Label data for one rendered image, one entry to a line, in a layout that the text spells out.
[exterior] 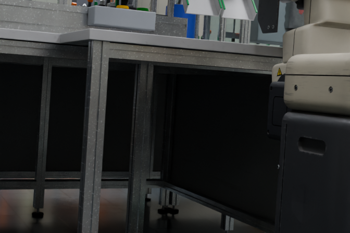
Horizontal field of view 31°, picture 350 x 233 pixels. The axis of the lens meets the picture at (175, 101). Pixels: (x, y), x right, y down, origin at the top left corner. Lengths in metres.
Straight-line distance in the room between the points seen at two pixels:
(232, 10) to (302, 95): 1.13
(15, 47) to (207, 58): 0.58
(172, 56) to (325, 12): 0.43
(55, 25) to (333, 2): 0.87
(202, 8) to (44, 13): 0.62
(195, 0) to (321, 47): 0.84
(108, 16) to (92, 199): 0.62
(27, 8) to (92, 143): 0.55
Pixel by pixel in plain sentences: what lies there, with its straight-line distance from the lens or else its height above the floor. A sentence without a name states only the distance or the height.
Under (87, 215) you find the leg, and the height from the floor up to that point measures 0.37.
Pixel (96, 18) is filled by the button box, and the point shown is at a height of 0.92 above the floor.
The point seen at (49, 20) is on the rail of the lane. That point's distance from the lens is 2.07.
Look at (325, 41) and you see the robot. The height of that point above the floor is 0.86.
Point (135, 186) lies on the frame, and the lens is 2.12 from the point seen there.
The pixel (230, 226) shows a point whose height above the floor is 0.06.
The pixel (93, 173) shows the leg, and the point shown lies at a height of 0.48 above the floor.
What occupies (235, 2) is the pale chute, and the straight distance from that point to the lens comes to 2.51.
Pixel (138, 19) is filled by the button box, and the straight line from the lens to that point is 2.09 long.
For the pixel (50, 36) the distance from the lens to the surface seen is 1.99.
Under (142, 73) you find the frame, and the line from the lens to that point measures 2.09.
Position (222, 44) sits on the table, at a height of 0.85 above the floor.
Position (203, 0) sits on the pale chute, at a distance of 2.43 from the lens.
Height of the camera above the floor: 0.73
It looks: 2 degrees down
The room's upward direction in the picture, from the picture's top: 4 degrees clockwise
